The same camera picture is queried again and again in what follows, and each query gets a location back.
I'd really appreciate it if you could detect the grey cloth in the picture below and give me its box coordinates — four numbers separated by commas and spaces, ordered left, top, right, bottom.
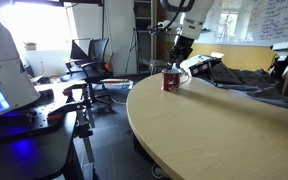
197, 68, 288, 113

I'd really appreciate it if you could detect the white Velcro box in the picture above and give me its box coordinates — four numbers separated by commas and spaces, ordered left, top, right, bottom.
179, 54, 224, 78

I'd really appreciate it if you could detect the red mug with white print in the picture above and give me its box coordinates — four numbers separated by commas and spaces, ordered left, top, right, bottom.
160, 68, 191, 93

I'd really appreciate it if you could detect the wall whiteboard with writing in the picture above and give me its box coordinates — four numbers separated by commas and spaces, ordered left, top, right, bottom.
195, 0, 288, 48

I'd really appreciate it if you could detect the small cardboard box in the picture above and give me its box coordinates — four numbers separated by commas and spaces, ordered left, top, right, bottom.
23, 41, 38, 52

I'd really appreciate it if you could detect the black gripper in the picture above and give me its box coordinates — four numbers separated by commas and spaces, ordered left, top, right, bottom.
167, 34, 196, 72

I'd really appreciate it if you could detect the black camera tripod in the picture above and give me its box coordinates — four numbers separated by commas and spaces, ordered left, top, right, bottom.
123, 25, 142, 75

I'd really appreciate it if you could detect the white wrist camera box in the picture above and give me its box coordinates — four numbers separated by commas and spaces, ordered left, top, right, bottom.
156, 19, 172, 34

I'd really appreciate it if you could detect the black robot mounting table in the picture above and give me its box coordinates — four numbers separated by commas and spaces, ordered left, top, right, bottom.
0, 79, 95, 180

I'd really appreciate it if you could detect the black clamp with orange handle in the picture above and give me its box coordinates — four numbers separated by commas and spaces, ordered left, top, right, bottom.
47, 101, 97, 165
63, 82, 96, 108

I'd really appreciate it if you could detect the black computer keyboard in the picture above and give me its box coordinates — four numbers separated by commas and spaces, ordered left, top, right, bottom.
209, 62, 246, 86

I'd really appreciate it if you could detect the white shelving unit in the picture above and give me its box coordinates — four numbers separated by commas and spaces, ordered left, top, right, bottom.
132, 0, 159, 75

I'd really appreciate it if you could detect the black office chair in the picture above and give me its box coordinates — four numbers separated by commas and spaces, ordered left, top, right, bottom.
63, 37, 93, 79
79, 37, 116, 109

